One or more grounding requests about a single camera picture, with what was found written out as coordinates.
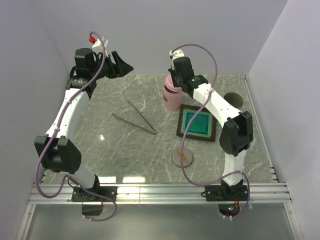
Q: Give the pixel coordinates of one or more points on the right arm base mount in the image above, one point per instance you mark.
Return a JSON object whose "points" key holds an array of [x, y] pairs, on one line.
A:
{"points": [[228, 200]]}

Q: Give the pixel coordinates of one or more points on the grey cup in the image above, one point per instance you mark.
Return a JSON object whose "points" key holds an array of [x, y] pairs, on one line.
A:
{"points": [[234, 99]]}

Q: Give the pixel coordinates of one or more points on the square teal black plate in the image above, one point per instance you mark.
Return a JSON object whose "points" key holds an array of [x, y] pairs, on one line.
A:
{"points": [[203, 127]]}

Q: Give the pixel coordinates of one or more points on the grey lid with strap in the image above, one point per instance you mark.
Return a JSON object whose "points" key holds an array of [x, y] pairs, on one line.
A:
{"points": [[187, 157]]}

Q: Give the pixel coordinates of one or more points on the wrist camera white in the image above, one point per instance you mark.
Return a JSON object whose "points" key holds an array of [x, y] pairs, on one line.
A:
{"points": [[174, 54], [97, 44]]}

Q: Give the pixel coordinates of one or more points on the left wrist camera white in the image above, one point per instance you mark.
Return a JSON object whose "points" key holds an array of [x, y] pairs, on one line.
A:
{"points": [[97, 44]]}

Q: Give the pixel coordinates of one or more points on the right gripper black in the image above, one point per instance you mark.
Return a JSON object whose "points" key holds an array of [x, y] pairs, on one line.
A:
{"points": [[172, 71]]}

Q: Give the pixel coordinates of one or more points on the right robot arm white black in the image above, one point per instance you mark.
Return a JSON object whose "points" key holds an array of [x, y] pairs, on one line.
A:
{"points": [[237, 126]]}

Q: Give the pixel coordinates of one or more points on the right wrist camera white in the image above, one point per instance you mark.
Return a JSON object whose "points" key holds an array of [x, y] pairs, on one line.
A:
{"points": [[174, 54]]}

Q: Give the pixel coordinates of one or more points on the aluminium rail frame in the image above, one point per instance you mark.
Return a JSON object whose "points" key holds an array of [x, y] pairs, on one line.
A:
{"points": [[127, 138]]}

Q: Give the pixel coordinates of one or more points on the pink cup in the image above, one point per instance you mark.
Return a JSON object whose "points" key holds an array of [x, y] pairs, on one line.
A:
{"points": [[172, 100]]}

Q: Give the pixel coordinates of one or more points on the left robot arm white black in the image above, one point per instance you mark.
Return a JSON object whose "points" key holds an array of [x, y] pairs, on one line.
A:
{"points": [[56, 149]]}

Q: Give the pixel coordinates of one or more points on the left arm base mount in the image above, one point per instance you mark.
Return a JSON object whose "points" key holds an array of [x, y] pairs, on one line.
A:
{"points": [[92, 204]]}

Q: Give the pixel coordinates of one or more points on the pink lid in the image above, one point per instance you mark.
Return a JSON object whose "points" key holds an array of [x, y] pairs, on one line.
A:
{"points": [[169, 85]]}

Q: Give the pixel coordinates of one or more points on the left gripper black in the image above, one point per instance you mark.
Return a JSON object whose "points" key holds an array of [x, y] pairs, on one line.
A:
{"points": [[120, 69]]}

